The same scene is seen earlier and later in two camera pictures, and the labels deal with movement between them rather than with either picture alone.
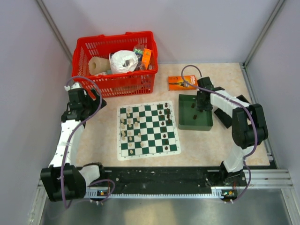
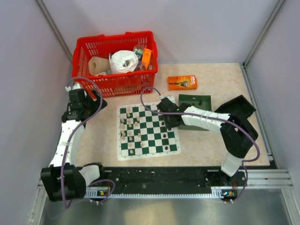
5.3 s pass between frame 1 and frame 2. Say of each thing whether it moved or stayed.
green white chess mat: stayed
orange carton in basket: stayed
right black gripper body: moved
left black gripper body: stayed
